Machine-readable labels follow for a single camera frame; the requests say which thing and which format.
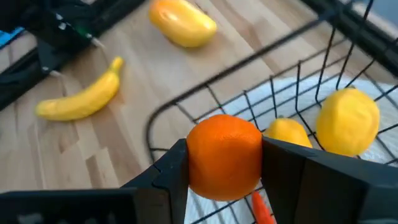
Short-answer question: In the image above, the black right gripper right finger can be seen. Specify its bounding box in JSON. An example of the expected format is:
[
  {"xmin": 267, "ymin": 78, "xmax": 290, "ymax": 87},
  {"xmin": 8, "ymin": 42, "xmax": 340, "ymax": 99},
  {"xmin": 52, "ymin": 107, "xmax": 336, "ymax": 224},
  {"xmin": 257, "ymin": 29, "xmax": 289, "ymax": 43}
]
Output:
[{"xmin": 260, "ymin": 136, "xmax": 398, "ymax": 224}]

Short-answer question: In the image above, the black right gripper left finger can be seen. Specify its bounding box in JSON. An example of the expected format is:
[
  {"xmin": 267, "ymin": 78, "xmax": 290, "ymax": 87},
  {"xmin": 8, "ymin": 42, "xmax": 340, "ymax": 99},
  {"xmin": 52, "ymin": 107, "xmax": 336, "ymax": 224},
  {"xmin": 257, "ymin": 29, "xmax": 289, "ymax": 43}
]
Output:
[{"xmin": 0, "ymin": 138, "xmax": 190, "ymax": 224}]

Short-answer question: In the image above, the orange carrot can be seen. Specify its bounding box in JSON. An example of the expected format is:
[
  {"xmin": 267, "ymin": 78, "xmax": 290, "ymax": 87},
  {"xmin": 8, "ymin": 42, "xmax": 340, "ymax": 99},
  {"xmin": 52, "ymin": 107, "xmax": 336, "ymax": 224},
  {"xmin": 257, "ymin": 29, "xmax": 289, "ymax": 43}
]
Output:
[{"xmin": 251, "ymin": 190, "xmax": 277, "ymax": 224}]

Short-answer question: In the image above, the yellow lemon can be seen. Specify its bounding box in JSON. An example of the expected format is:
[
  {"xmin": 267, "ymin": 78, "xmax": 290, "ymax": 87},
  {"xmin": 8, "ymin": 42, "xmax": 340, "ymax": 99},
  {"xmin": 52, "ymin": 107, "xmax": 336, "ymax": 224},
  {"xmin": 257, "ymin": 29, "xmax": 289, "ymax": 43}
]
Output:
[
  {"xmin": 315, "ymin": 87, "xmax": 381, "ymax": 157},
  {"xmin": 263, "ymin": 117, "xmax": 313, "ymax": 149}
]

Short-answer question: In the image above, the round orange fruit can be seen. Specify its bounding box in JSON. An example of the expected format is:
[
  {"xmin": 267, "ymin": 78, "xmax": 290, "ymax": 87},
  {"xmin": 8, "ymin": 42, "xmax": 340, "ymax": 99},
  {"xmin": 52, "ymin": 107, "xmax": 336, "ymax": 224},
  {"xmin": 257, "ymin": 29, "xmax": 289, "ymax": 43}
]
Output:
[{"xmin": 185, "ymin": 113, "xmax": 264, "ymax": 202}]

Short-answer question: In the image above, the yellow banana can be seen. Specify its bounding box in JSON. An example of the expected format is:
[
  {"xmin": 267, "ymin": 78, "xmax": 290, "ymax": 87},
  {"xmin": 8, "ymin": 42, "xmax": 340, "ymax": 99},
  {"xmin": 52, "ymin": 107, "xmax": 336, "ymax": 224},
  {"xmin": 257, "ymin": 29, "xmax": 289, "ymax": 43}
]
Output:
[{"xmin": 34, "ymin": 55, "xmax": 125, "ymax": 122}]

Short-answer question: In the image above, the yellow orange mango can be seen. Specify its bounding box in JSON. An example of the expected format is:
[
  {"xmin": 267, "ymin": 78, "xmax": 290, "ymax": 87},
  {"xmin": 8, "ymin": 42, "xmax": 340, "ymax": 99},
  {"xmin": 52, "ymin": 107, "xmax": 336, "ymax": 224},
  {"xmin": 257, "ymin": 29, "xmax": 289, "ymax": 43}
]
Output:
[{"xmin": 148, "ymin": 0, "xmax": 218, "ymax": 49}]

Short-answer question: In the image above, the white round woven placemat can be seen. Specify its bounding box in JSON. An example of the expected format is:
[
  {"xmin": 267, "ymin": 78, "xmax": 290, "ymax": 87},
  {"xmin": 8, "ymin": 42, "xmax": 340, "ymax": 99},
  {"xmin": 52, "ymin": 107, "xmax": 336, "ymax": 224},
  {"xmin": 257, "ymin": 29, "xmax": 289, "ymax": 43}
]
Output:
[{"xmin": 183, "ymin": 73, "xmax": 398, "ymax": 224}]

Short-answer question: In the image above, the black wire basket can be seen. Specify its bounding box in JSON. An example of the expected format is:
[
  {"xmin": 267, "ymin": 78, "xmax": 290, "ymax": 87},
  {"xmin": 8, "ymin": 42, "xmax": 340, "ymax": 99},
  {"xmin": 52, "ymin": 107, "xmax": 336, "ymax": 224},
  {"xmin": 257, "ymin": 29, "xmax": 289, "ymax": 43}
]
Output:
[{"xmin": 145, "ymin": 0, "xmax": 398, "ymax": 224}]

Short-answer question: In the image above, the black aluminium table frame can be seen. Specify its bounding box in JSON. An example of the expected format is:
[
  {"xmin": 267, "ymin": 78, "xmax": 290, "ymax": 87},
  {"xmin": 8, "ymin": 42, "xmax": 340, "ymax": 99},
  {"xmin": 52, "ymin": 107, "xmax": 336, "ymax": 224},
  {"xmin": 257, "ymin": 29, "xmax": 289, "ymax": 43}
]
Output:
[{"xmin": 0, "ymin": 0, "xmax": 398, "ymax": 111}]

